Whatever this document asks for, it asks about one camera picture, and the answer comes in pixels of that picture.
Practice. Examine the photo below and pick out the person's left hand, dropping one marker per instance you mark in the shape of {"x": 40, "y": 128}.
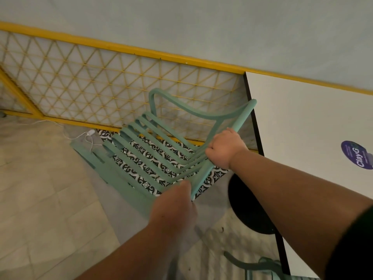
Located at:
{"x": 172, "y": 209}

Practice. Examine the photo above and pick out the person's right hand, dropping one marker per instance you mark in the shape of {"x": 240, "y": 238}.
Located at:
{"x": 225, "y": 150}

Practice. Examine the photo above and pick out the person's right fingers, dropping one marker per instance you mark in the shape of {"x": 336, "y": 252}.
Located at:
{"x": 214, "y": 148}

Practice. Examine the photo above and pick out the person's left fingers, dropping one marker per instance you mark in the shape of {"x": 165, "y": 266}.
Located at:
{"x": 183, "y": 191}

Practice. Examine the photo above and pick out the teal slatted metal chair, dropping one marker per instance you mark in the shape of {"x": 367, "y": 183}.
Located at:
{"x": 204, "y": 179}
{"x": 262, "y": 266}

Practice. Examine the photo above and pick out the person's left forearm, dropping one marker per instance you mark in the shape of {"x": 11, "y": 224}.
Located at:
{"x": 137, "y": 256}

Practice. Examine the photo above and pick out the person's right forearm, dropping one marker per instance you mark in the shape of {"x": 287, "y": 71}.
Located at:
{"x": 291, "y": 198}

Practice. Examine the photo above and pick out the black round table base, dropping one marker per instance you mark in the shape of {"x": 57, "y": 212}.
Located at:
{"x": 247, "y": 204}

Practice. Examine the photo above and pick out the yellow lattice railing panel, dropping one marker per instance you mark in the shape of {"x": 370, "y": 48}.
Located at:
{"x": 116, "y": 47}

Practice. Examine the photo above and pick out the purple round sticker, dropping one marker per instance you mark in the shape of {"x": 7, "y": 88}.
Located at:
{"x": 355, "y": 156}

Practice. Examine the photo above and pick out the black sleeve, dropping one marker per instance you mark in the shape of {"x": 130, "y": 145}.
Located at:
{"x": 354, "y": 250}

